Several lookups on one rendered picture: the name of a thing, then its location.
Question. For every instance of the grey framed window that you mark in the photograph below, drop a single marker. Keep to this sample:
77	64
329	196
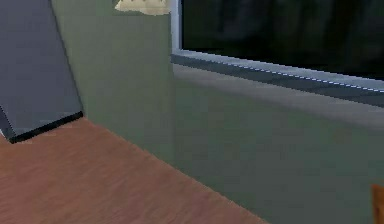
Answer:
283	33

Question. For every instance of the dark grey fridge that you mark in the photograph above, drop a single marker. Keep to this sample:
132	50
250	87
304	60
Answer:
33	66

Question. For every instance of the orange wooden furniture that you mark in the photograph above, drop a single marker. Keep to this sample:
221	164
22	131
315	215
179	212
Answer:
378	203

